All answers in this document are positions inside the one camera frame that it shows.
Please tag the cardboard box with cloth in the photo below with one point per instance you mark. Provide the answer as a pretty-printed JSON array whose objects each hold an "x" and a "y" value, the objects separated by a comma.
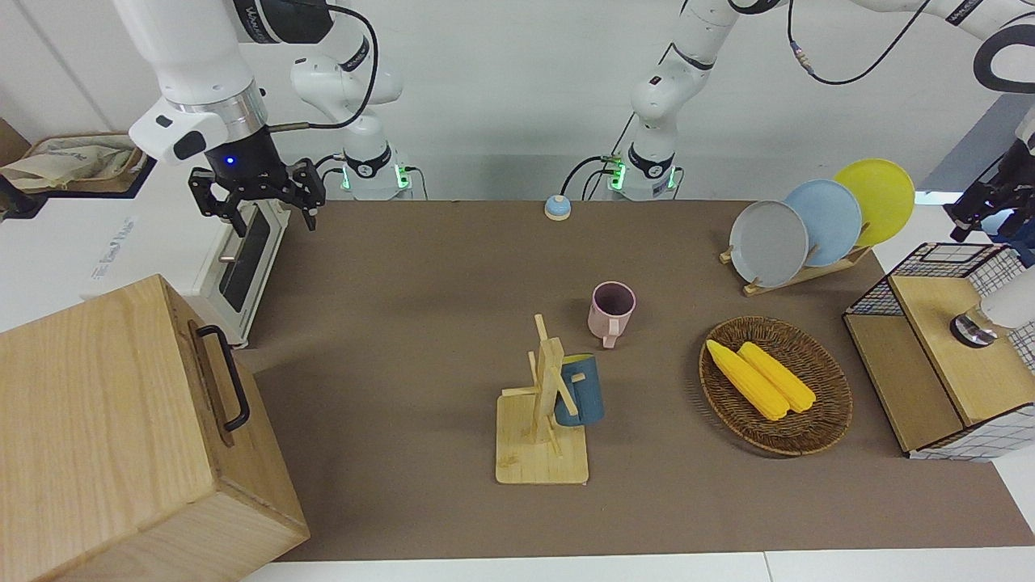
[{"x": 73, "y": 166}]

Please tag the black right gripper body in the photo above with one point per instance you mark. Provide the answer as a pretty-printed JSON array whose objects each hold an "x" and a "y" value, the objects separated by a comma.
[{"x": 242, "y": 166}]

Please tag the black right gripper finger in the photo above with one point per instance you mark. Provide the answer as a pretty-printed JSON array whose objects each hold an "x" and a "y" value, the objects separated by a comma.
[
  {"x": 209, "y": 194},
  {"x": 309, "y": 186}
]

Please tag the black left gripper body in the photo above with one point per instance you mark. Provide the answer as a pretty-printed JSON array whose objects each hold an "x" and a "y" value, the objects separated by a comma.
[{"x": 1023, "y": 166}]

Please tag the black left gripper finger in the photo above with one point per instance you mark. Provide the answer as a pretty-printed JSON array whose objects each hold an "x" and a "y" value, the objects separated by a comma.
[
  {"x": 1024, "y": 203},
  {"x": 978, "y": 200}
]

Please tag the yellow plate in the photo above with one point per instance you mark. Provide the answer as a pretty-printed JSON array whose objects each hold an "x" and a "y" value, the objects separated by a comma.
[{"x": 885, "y": 194}]

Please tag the cream toaster oven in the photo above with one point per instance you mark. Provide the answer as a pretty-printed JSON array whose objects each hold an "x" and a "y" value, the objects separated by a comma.
[{"x": 242, "y": 259}]

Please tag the wooden cabinet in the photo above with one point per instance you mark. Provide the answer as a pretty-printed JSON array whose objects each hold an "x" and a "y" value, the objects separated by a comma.
[{"x": 105, "y": 453}]

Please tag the grey plate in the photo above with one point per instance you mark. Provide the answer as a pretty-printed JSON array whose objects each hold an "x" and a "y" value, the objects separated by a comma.
[{"x": 766, "y": 244}]

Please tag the yellow corn cob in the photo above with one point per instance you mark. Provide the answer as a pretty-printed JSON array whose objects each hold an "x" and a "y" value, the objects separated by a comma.
[
  {"x": 780, "y": 380},
  {"x": 744, "y": 384}
]

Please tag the dark blue mug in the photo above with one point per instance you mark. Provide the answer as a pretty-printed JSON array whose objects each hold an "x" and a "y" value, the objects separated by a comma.
[{"x": 586, "y": 396}]

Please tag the pink mug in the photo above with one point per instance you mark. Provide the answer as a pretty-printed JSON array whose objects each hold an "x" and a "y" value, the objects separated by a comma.
[{"x": 612, "y": 311}]

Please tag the wooden mug rack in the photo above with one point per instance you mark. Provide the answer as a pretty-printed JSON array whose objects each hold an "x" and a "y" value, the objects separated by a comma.
[{"x": 538, "y": 457}]

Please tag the wooden plate rack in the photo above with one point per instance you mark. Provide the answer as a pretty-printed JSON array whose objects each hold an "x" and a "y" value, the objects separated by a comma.
[{"x": 808, "y": 275}]

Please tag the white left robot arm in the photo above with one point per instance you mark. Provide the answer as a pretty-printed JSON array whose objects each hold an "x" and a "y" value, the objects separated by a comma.
[{"x": 655, "y": 97}]

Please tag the white bottle with steel base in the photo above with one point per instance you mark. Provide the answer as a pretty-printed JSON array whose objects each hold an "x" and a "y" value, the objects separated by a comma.
[{"x": 1011, "y": 305}]

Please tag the light blue plate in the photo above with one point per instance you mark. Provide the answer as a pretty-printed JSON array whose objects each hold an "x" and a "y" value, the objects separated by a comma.
[{"x": 829, "y": 218}]

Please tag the round wicker basket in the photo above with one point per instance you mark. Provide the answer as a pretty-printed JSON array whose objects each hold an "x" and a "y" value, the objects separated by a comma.
[{"x": 817, "y": 412}]

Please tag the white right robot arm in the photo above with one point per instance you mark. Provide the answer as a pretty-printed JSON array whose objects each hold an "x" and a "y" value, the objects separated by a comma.
[{"x": 186, "y": 48}]

